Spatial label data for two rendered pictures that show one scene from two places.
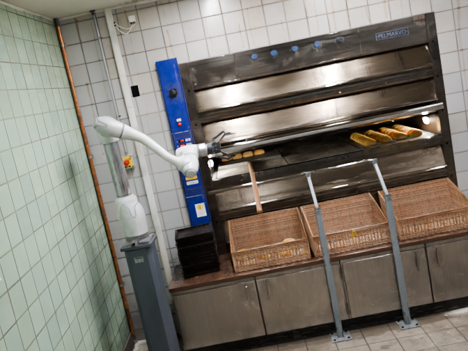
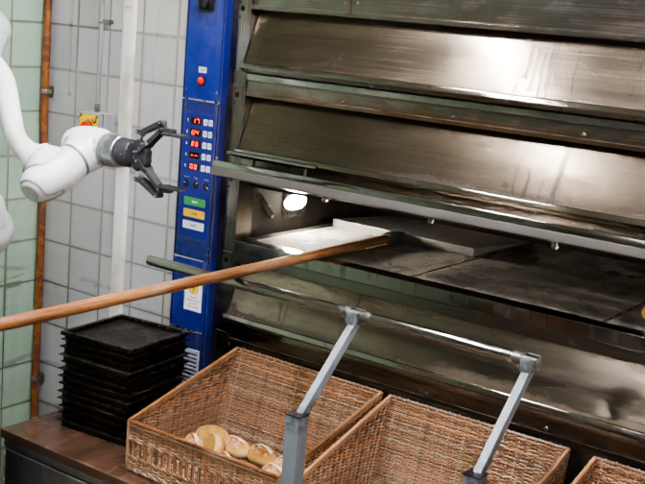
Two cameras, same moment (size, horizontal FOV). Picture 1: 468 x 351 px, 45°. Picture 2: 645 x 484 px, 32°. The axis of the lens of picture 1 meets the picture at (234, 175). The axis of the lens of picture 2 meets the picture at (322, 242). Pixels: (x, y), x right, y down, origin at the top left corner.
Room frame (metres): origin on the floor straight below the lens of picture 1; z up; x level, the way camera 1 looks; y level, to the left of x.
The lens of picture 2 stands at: (1.60, -1.91, 1.89)
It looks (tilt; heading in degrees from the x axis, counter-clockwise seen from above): 12 degrees down; 33
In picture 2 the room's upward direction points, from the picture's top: 5 degrees clockwise
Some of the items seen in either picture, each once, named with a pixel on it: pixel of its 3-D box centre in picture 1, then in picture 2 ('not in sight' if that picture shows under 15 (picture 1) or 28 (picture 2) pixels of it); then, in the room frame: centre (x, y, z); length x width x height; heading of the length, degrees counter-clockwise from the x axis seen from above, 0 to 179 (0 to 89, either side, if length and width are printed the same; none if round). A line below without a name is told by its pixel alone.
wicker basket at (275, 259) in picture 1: (267, 238); (254, 429); (4.03, -0.15, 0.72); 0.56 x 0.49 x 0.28; 88
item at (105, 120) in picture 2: (127, 161); (96, 127); (4.28, 0.77, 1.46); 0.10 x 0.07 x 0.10; 89
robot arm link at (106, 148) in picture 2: (203, 150); (116, 151); (3.76, 0.17, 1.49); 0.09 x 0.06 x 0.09; 178
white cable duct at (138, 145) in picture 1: (141, 159); (124, 133); (4.31, 0.67, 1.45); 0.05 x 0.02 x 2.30; 89
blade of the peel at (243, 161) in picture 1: (248, 159); (427, 230); (4.95, -0.16, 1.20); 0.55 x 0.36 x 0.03; 88
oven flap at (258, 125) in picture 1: (317, 112); (510, 168); (4.29, -0.73, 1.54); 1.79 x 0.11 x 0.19; 89
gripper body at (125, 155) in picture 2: (213, 147); (136, 155); (3.75, 0.10, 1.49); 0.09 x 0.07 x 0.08; 88
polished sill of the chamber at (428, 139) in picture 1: (326, 159); (496, 306); (4.31, -0.73, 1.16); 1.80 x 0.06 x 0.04; 89
